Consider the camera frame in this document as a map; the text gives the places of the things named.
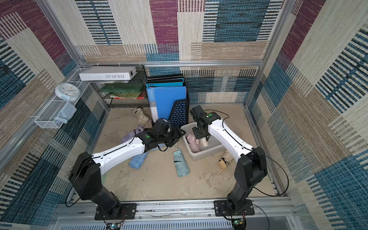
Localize teal file folder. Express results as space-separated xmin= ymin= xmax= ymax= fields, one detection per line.
xmin=146 ymin=78 xmax=184 ymax=88

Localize light blue cloth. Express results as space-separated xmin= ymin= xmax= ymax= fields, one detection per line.
xmin=55 ymin=102 xmax=77 ymax=125

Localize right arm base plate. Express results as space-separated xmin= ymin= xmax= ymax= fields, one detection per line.
xmin=213 ymin=199 xmax=255 ymax=217

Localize pink umbrella black strap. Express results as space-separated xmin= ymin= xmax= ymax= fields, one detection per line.
xmin=186 ymin=133 xmax=201 ymax=154

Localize black wire shelf rack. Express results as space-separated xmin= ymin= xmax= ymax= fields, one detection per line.
xmin=92 ymin=66 xmax=149 ymax=109

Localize lilac folded umbrella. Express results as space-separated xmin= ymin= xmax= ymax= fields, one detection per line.
xmin=120 ymin=125 xmax=145 ymax=143

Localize beige umbrella wooden handle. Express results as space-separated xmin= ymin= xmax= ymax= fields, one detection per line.
xmin=217 ymin=150 xmax=234 ymax=175

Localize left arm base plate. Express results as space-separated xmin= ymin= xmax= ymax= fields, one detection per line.
xmin=94 ymin=203 xmax=137 ymax=221

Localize white FOLIO-02 box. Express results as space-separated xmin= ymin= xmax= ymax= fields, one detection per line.
xmin=79 ymin=66 xmax=137 ymax=81

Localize white round clock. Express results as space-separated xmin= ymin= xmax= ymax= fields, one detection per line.
xmin=55 ymin=83 xmax=81 ymax=102

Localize light blue umbrella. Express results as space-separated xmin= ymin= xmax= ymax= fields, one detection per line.
xmin=129 ymin=152 xmax=148 ymax=169

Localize mint green folded umbrella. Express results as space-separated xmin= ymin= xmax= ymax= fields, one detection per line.
xmin=173 ymin=150 xmax=190 ymax=177

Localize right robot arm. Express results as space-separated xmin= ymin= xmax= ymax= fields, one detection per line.
xmin=190 ymin=105 xmax=267 ymax=215

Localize white plastic storage box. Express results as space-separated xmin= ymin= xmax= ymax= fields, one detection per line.
xmin=181 ymin=123 xmax=226 ymax=161

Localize white wire wall basket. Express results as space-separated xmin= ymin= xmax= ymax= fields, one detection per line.
xmin=34 ymin=68 xmax=89 ymax=129

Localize beige umbrella black stripes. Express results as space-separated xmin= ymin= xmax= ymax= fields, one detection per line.
xmin=199 ymin=137 xmax=209 ymax=148

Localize red and green book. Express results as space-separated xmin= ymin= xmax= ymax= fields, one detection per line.
xmin=109 ymin=92 xmax=146 ymax=100

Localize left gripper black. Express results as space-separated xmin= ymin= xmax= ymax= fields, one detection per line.
xmin=158 ymin=126 xmax=187 ymax=147

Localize cream umbrella at back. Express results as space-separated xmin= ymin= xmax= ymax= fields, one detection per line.
xmin=134 ymin=107 xmax=149 ymax=125

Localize black mesh file holder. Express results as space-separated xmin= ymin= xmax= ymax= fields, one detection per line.
xmin=166 ymin=98 xmax=189 ymax=127

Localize blue clip file folder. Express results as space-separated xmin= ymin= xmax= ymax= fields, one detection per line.
xmin=147 ymin=86 xmax=187 ymax=122

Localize green book on shelf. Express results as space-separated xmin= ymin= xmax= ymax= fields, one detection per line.
xmin=99 ymin=83 xmax=143 ymax=93

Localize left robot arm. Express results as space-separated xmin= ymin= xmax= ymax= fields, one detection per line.
xmin=69 ymin=118 xmax=186 ymax=220

